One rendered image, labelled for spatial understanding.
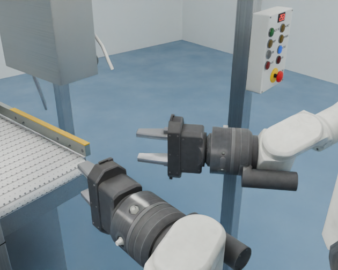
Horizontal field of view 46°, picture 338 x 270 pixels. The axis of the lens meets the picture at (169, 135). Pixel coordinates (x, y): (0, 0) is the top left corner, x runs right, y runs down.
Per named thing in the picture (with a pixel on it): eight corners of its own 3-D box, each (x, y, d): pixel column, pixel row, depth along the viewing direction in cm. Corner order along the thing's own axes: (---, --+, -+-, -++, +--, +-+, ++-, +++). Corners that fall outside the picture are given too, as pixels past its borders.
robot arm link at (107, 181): (71, 171, 56) (121, 211, 48) (126, 149, 62) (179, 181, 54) (80, 240, 62) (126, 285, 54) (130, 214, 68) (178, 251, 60)
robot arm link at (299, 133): (255, 132, 69) (318, 100, 71) (250, 156, 77) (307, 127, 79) (278, 161, 66) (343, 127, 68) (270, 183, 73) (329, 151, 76)
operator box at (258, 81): (283, 81, 145) (293, 7, 133) (261, 94, 134) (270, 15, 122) (267, 77, 149) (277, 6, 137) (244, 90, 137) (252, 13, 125)
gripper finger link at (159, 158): (136, 159, 76) (168, 162, 75) (139, 151, 78) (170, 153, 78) (136, 166, 76) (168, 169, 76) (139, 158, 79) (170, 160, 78)
